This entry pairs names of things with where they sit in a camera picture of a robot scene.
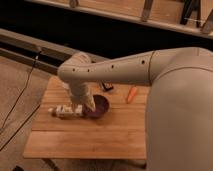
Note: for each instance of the small black red box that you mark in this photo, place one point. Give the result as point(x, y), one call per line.
point(107, 87)

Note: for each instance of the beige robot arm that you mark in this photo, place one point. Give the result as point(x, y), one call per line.
point(179, 109)

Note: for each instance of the wooden table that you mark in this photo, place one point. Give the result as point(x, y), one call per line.
point(119, 134)

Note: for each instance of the white labelled bottle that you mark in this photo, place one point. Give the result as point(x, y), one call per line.
point(63, 111)

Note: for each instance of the dark purple ceramic bowl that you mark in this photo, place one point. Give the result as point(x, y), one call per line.
point(102, 106)

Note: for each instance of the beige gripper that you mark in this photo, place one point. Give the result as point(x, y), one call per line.
point(80, 94)

